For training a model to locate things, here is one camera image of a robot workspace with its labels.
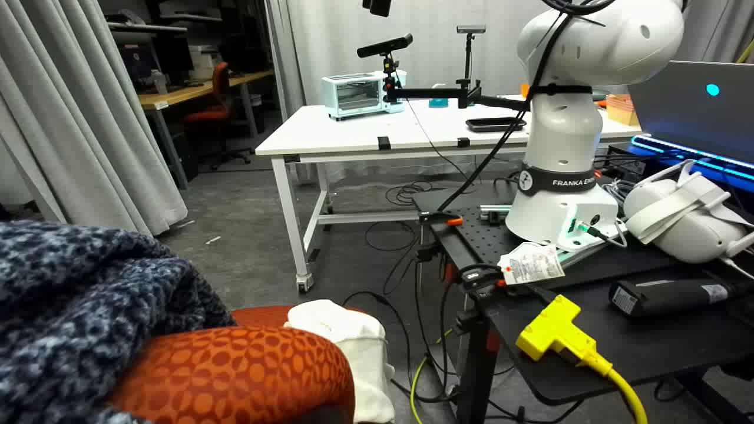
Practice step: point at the blue white speckled cloth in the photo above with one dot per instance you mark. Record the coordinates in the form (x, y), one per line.
(80, 315)

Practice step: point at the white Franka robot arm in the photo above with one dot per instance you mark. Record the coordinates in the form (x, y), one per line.
(563, 127)

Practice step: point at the orange office chair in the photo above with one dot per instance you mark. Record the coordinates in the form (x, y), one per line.
(214, 114)

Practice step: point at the white crumpled cloth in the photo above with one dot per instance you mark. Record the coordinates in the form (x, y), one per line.
(355, 339)

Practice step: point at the white backdrop curtain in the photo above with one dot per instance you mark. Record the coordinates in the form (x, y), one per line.
(332, 40)

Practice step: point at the white metal-leg table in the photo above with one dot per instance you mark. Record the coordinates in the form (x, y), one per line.
(355, 133)

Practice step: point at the flat black tablet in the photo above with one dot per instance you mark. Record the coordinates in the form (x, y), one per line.
(495, 123)

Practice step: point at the wooden top desk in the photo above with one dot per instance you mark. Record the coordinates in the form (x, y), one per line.
(190, 93)

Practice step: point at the dark storage shelf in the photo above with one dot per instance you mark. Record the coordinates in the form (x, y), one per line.
(156, 40)

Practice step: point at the orange object on table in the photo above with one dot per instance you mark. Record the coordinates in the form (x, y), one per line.
(618, 109)

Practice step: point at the white printed paper tag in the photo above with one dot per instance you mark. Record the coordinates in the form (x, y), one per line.
(531, 262)

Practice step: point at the grey pleated curtain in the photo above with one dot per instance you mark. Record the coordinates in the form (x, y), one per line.
(80, 120)

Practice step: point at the open laptop blue light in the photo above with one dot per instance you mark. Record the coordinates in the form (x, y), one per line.
(692, 109)

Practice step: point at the white VR headset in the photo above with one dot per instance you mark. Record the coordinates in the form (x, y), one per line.
(684, 228)

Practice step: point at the black handheld device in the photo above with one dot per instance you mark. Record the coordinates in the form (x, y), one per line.
(669, 296)

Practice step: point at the black robot bench table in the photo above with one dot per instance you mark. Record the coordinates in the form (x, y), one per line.
(652, 345)

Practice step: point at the black stereo camera bar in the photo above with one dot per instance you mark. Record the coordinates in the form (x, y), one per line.
(385, 45)

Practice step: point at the black camera on post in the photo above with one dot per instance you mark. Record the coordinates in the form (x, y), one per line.
(471, 30)

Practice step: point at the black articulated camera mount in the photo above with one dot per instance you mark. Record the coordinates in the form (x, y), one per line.
(439, 93)

